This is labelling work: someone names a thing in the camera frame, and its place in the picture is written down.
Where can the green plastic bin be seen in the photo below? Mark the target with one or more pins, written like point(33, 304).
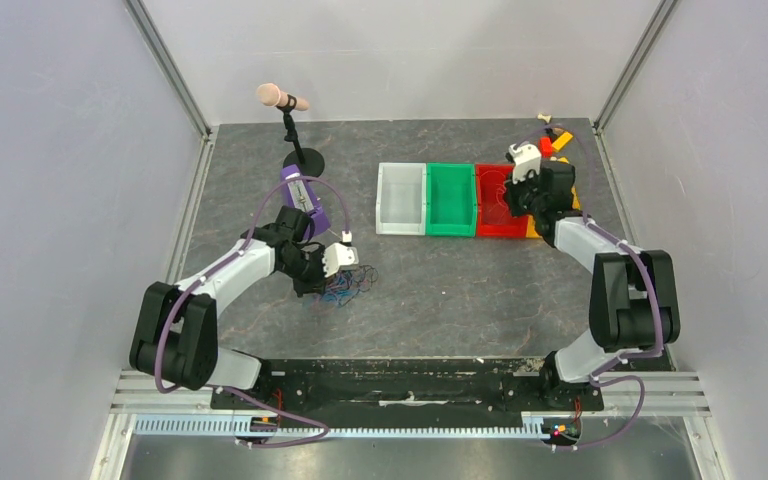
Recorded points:
point(451, 200)

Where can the yellow toy block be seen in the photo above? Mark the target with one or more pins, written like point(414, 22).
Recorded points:
point(561, 141)

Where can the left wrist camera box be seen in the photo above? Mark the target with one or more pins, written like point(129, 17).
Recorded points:
point(337, 257)

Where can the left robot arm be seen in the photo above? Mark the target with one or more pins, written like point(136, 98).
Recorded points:
point(176, 336)

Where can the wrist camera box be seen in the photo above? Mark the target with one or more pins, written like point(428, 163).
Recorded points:
point(527, 159)
point(337, 257)

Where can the red toy block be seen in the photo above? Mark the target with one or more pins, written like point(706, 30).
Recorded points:
point(545, 146)

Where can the yellow plastic bin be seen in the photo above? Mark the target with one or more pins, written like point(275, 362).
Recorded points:
point(547, 207)

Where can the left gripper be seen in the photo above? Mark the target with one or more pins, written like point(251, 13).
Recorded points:
point(316, 285)

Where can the pink microphone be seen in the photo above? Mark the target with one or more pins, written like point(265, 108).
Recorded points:
point(271, 95)

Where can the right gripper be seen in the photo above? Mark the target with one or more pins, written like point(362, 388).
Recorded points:
point(520, 196)

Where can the white plastic bin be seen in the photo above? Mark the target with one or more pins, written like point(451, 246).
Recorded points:
point(401, 199)

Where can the black microphone stand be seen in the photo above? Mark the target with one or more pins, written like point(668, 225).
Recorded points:
point(309, 161)

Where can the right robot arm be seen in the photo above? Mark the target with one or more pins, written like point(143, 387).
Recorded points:
point(633, 304)

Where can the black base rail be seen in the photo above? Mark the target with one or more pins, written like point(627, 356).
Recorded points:
point(412, 392)

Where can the purple metronome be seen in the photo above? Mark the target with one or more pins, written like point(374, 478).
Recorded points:
point(299, 194)

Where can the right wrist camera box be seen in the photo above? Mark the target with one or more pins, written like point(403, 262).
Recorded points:
point(527, 159)

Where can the red plastic bin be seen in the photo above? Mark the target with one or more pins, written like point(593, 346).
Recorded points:
point(493, 218)

